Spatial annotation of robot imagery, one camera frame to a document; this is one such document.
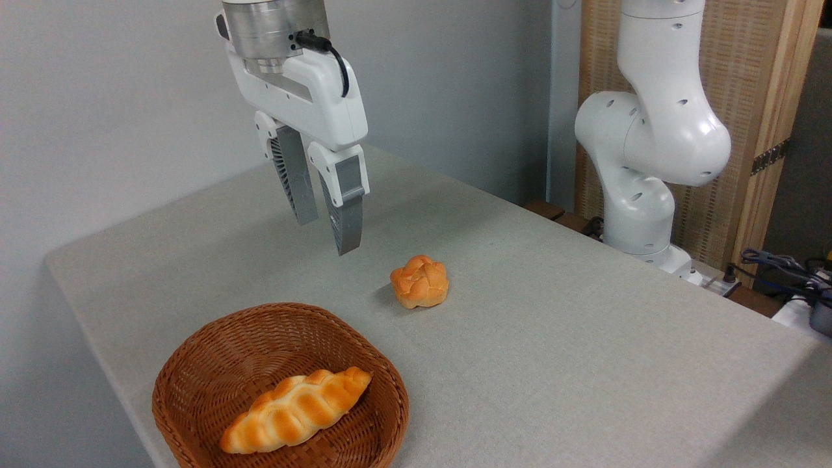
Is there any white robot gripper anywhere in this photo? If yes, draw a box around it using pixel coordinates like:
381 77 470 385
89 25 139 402
225 40 371 256

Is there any long braided bread loaf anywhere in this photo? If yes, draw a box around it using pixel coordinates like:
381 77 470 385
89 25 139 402
220 367 373 454

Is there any round knotted bread roll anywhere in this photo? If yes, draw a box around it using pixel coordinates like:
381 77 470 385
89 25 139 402
390 255 450 309

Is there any brown wicker basket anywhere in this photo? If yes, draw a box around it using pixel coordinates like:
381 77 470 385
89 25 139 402
152 302 410 468

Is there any woven wood-framed folding screen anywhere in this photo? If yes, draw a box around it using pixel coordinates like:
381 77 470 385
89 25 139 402
575 0 825 288

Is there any metal screen hinge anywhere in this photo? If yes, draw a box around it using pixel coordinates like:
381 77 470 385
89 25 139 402
750 138 791 177

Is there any white cloth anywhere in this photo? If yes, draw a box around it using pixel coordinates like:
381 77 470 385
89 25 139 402
771 294 832 345

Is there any grey box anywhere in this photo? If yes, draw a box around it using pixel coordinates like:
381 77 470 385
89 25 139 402
809 298 832 338

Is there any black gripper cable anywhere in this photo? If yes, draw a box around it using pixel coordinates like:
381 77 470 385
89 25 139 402
296 31 351 98

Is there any bundle of blue-black cables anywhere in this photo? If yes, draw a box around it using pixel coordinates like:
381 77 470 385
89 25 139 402
740 248 832 307

